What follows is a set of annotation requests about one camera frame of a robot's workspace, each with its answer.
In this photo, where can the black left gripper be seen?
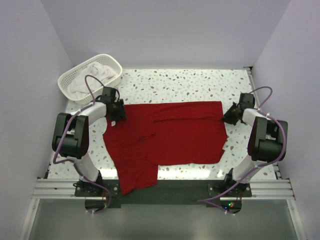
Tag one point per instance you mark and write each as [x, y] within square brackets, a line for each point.
[118, 114]

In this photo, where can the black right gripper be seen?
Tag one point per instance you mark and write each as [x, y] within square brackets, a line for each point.
[230, 116]

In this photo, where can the red t shirt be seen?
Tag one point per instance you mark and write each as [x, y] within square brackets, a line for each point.
[164, 134]

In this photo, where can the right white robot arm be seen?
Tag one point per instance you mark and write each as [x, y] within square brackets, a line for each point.
[267, 142]

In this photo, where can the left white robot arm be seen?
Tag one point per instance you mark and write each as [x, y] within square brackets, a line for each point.
[71, 136]

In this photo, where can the white cloth in basket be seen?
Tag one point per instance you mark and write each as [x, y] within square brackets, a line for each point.
[78, 88]

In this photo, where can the white plastic laundry basket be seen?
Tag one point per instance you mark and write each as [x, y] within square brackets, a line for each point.
[86, 81]

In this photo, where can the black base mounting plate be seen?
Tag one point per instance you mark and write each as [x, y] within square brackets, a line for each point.
[165, 192]

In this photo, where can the aluminium front rail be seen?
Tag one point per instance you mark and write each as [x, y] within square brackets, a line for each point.
[280, 189]

